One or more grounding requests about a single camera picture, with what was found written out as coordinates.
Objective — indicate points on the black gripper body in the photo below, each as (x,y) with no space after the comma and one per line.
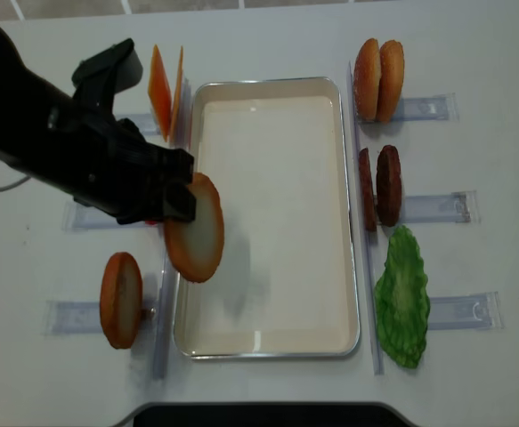
(107,164)

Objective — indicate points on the bun bottom slice standing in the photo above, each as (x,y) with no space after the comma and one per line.
(120,303)

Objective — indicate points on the clear acrylic rack right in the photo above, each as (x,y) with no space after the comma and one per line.
(474,311)

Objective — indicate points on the orange cheese slice left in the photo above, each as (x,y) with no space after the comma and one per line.
(159,93)

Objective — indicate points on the green lettuce leaf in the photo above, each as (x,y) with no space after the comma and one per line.
(401,299)

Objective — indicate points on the bun slice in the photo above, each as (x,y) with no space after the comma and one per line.
(120,303)
(196,248)

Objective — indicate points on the clear acrylic rack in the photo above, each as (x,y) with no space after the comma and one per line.
(474,311)
(63,318)

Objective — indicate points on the brown meat patty left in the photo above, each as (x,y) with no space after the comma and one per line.
(370,217)

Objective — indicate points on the white rectangular metal tray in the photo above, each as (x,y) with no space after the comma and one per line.
(286,285)

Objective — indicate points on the brown meat patty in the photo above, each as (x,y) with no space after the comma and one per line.
(370,217)
(389,188)

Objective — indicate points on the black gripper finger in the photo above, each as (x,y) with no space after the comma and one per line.
(179,204)
(179,165)

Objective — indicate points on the bun top rear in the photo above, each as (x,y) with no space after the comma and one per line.
(391,81)

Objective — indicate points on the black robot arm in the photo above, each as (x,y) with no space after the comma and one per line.
(25,100)

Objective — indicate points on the brown meat patty right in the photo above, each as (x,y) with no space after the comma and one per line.
(389,188)

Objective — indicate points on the clear acrylic rack left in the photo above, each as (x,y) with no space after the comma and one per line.
(63,318)

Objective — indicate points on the sesame bun top front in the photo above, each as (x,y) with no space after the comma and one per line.
(366,78)

